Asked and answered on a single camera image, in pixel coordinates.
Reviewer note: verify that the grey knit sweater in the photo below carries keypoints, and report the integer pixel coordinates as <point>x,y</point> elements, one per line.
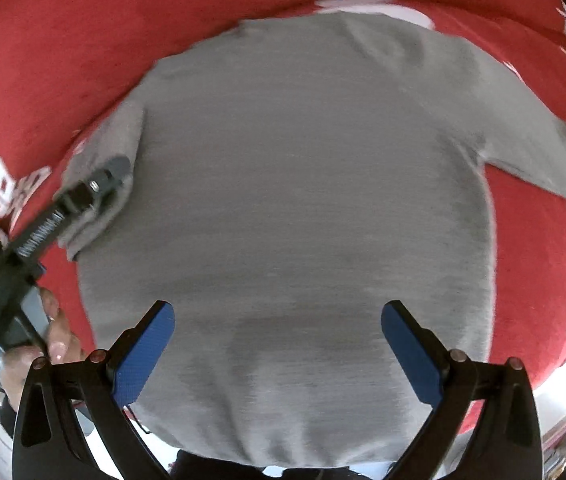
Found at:
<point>290,177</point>

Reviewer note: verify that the red printed blanket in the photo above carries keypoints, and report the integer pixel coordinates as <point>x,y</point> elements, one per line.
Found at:
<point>66,65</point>

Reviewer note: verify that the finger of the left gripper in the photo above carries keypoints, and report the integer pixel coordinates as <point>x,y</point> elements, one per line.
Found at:
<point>67,208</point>

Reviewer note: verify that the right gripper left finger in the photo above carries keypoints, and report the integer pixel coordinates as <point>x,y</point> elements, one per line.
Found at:
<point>48,440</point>

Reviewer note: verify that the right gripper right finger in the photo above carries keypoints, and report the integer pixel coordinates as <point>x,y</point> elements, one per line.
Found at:
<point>505,443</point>

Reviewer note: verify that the person's left hand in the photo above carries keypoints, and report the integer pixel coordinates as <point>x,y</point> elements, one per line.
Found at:
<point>63,346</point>

